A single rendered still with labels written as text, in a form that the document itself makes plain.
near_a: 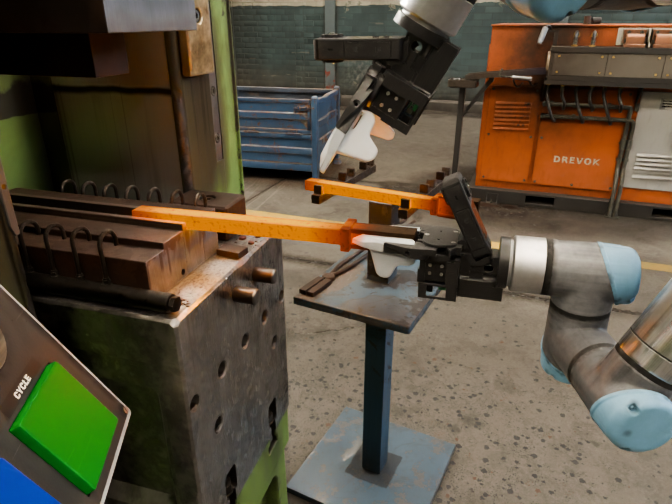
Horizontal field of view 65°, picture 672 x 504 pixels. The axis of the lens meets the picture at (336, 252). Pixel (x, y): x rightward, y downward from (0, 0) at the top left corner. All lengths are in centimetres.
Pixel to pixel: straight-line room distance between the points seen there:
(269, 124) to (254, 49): 481
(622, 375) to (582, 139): 354
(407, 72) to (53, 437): 52
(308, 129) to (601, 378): 393
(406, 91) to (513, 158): 353
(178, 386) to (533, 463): 134
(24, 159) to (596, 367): 110
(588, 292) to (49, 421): 59
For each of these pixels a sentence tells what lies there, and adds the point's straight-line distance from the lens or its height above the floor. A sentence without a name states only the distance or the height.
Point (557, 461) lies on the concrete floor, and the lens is 193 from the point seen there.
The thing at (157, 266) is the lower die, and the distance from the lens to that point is 79.
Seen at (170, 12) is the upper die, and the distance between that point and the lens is 81.
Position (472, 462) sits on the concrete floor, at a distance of 185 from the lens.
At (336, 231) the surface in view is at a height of 101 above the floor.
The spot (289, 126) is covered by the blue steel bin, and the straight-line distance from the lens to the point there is 449.
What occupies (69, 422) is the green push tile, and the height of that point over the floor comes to 101.
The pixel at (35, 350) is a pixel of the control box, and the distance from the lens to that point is 47.
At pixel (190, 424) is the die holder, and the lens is 85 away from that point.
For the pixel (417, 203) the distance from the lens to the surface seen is 112.
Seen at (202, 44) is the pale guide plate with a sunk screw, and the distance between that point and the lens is 112.
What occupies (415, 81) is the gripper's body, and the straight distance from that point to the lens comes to 67.
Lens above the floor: 129
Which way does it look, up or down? 24 degrees down
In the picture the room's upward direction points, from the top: straight up
